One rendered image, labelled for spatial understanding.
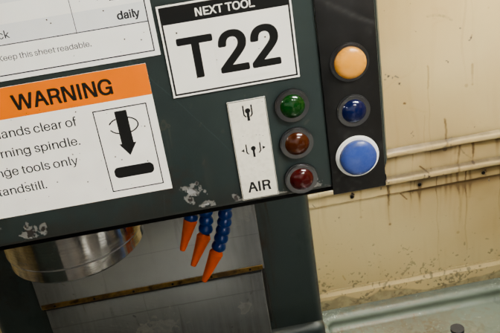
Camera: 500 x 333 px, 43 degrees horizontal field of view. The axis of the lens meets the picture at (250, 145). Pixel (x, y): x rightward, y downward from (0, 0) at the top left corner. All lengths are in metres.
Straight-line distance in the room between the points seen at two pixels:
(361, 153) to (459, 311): 1.49
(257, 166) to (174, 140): 0.07
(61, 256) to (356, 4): 0.41
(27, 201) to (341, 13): 0.28
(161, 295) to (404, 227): 0.78
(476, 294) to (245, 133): 1.56
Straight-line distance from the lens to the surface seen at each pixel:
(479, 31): 1.70
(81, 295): 1.36
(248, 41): 0.47
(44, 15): 0.48
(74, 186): 0.52
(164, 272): 1.32
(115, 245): 0.71
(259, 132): 0.50
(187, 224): 0.75
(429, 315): 1.95
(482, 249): 1.98
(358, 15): 0.48
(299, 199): 1.30
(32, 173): 0.52
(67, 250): 0.70
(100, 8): 0.47
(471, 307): 1.99
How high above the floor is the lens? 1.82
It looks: 23 degrees down
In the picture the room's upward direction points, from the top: 9 degrees counter-clockwise
